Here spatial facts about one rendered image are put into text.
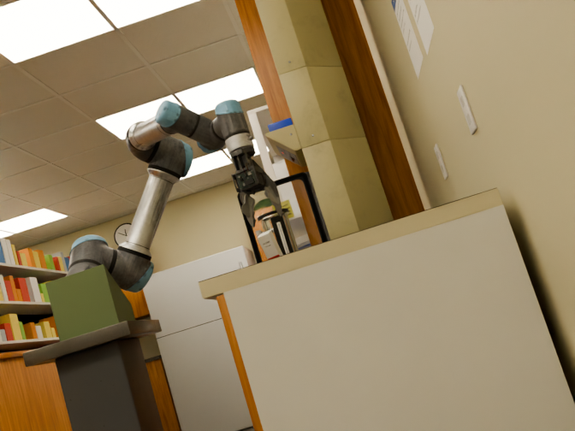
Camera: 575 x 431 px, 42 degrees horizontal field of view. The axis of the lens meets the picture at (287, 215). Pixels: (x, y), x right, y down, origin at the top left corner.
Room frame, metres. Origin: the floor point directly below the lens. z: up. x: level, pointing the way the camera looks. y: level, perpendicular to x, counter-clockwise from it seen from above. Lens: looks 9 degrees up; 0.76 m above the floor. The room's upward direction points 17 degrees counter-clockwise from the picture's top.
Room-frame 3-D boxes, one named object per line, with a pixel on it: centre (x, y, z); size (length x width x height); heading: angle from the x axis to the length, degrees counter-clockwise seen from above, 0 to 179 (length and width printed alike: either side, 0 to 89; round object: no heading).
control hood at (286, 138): (2.85, -0.08, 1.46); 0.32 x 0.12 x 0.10; 177
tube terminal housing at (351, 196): (2.84, -0.26, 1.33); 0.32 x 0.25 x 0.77; 177
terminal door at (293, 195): (3.01, 0.02, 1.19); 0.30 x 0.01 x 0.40; 86
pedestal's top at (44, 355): (2.26, 0.67, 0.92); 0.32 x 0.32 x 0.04; 86
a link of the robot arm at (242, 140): (2.04, 0.07, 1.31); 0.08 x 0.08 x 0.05
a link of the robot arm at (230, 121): (2.04, 0.07, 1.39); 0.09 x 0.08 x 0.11; 39
